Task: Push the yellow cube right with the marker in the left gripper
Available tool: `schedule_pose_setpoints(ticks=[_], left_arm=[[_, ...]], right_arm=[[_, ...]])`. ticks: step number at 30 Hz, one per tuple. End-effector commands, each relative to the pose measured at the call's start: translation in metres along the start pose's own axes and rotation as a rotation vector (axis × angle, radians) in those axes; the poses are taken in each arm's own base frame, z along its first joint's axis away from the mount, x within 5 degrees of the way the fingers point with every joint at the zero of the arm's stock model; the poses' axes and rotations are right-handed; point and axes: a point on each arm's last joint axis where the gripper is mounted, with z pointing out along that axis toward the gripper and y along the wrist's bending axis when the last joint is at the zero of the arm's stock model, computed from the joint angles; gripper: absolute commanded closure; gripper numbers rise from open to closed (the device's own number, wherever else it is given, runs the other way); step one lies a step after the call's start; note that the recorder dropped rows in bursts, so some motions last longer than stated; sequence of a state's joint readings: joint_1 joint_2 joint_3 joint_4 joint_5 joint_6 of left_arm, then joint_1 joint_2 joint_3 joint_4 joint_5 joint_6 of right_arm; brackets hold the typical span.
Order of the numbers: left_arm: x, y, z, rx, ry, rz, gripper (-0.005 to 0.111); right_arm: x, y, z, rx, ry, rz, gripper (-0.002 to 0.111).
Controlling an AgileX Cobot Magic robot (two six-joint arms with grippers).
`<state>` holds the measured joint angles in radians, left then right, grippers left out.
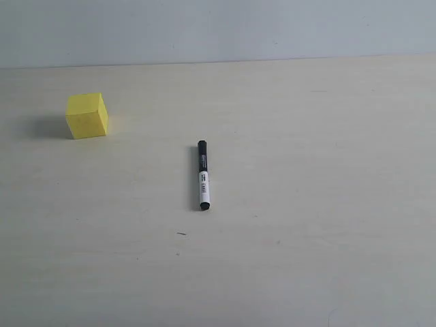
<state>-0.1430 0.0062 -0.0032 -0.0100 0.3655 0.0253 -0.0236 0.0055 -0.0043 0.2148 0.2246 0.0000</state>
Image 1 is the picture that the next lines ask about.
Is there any black and white whiteboard marker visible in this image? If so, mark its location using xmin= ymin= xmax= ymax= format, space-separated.
xmin=198 ymin=140 xmax=211 ymax=211

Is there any yellow foam cube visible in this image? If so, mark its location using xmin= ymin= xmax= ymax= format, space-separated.
xmin=65 ymin=93 xmax=108 ymax=140

